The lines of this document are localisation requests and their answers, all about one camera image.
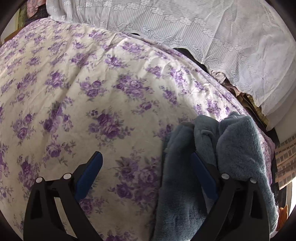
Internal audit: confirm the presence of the blue fluffy small garment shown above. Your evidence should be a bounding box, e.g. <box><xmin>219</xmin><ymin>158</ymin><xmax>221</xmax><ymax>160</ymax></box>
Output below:
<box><xmin>152</xmin><ymin>112</ymin><xmax>278</xmax><ymax>240</ymax></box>

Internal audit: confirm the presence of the brick pattern fabric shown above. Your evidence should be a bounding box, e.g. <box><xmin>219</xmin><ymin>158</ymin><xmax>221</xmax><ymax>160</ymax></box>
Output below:
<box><xmin>275</xmin><ymin>135</ymin><xmax>296</xmax><ymax>190</ymax></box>

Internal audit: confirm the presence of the purple floral bed sheet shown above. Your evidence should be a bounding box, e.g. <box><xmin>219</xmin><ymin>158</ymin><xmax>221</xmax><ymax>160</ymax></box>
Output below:
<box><xmin>1</xmin><ymin>19</ymin><xmax>248</xmax><ymax>240</ymax></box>

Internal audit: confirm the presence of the white lace cover cloth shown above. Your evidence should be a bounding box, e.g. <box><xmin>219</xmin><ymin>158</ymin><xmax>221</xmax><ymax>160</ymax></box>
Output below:
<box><xmin>46</xmin><ymin>1</ymin><xmax>295</xmax><ymax>117</ymax></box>

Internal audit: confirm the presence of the pink floral cloth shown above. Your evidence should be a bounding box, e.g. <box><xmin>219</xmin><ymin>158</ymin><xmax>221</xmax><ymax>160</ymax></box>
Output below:
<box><xmin>27</xmin><ymin>0</ymin><xmax>46</xmax><ymax>18</ymax></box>

